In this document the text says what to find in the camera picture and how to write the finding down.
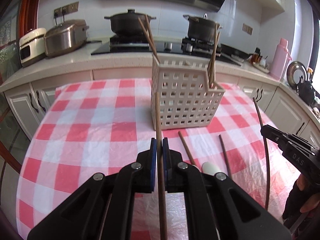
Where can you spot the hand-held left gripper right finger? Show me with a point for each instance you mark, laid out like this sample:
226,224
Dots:
166,165

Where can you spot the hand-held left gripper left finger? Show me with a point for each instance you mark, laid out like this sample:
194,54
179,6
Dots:
153,165

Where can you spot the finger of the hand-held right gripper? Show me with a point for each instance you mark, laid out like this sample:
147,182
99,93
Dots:
275,141
272,131

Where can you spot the white ceramic spoon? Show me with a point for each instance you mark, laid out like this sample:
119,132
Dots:
210,168

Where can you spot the white plastic utensil basket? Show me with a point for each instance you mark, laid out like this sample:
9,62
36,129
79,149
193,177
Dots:
185,100

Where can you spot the person's right hand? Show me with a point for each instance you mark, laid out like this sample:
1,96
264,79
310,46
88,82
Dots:
310,200

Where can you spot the black kettle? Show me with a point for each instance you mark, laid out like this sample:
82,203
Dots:
306,91

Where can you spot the white seasoning jar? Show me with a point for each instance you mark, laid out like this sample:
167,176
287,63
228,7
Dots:
264,61

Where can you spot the pink thermos bottle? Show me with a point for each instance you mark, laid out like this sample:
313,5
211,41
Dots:
280,60

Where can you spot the red white checkered tablecloth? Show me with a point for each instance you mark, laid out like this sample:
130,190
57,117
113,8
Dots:
87,135

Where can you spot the dark seasoning bottle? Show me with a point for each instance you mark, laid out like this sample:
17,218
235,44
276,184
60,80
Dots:
255,56

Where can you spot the black wok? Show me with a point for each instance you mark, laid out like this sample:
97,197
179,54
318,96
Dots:
235,52

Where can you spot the black glass gas cooktop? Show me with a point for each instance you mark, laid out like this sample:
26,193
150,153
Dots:
125,47

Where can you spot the black tall stock pot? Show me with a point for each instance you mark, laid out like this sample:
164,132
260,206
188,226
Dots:
200,28

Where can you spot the white stone countertop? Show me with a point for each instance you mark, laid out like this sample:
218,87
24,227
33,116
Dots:
62,65

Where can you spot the black casserole pot with lid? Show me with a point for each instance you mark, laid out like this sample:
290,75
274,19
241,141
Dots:
125,23

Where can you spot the silver rice cooker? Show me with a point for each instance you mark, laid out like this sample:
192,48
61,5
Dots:
65,38

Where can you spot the white electric cooker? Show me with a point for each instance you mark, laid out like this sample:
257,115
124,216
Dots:
31,47

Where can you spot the gold triple wall socket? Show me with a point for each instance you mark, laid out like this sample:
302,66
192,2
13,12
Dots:
67,8

